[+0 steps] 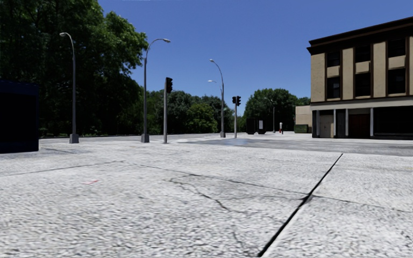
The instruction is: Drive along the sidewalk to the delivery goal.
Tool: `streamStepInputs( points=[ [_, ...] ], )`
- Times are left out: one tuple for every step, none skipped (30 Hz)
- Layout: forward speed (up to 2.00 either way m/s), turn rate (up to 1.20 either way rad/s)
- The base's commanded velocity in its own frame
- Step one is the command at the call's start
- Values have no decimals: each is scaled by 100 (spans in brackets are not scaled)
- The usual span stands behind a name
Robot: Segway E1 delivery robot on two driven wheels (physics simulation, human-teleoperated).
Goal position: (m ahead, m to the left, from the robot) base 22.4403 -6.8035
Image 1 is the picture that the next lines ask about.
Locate grey street lamp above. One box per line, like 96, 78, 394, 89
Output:
207, 80, 223, 94
209, 59, 226, 138
264, 97, 276, 133
140, 38, 172, 144
59, 32, 80, 144

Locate traffic light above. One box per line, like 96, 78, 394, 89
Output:
162, 76, 173, 144
231, 95, 242, 139

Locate black bus shelter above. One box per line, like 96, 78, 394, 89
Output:
246, 117, 267, 135

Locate trees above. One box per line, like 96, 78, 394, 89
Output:
0, 0, 311, 138

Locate tan concrete building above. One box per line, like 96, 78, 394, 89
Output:
295, 17, 413, 141

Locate blue booth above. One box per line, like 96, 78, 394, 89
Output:
0, 80, 40, 154

